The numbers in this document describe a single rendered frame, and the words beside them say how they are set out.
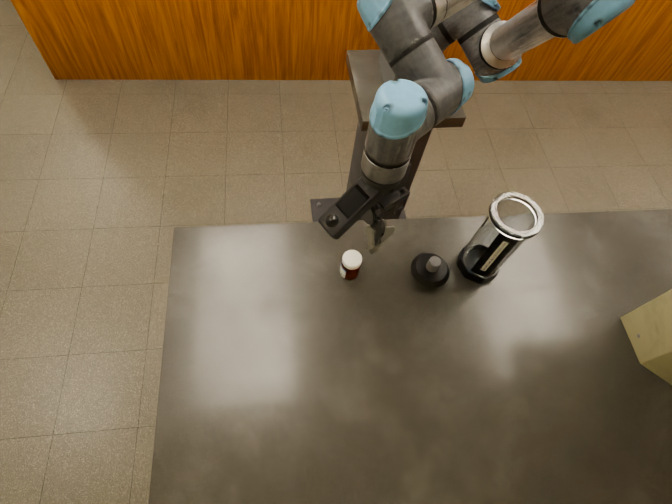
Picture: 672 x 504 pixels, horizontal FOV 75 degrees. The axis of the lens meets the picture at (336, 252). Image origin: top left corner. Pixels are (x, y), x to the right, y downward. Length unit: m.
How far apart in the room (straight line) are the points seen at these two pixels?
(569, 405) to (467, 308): 0.28
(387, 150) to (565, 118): 2.60
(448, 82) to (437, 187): 1.79
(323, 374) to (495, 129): 2.23
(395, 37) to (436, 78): 0.08
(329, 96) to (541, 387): 2.17
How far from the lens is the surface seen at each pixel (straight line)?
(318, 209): 2.25
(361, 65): 1.53
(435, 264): 1.02
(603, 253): 1.32
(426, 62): 0.71
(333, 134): 2.61
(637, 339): 1.22
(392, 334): 1.00
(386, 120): 0.63
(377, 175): 0.70
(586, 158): 3.04
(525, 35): 1.15
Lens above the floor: 1.86
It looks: 60 degrees down
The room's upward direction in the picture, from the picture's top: 10 degrees clockwise
